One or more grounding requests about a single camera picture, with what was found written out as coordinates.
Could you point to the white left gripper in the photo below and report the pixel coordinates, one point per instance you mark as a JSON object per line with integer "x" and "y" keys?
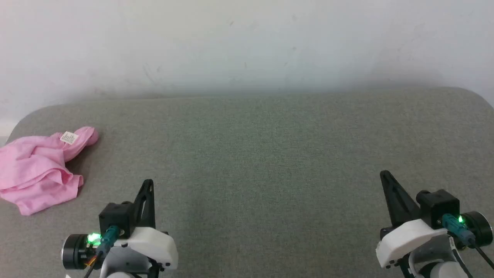
{"x": 154, "y": 243}

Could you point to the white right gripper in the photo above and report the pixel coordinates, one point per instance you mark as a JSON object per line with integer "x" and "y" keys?
{"x": 401, "y": 241}

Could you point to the pink shorts with white label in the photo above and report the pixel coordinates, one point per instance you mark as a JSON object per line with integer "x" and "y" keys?
{"x": 34, "y": 173}

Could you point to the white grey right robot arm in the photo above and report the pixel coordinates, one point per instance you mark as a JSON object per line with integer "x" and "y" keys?
{"x": 444, "y": 270}

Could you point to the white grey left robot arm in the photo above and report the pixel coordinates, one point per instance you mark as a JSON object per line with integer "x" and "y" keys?
{"x": 119, "y": 266}

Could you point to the grey fabric sofa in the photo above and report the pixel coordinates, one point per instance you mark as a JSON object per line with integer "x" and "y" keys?
{"x": 251, "y": 154}

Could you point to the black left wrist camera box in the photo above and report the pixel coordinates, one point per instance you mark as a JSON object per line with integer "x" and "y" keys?
{"x": 115, "y": 216}

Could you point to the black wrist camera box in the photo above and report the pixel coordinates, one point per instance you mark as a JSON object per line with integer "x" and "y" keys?
{"x": 115, "y": 216}
{"x": 438, "y": 204}

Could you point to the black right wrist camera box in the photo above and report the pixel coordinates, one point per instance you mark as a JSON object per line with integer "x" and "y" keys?
{"x": 438, "y": 204}

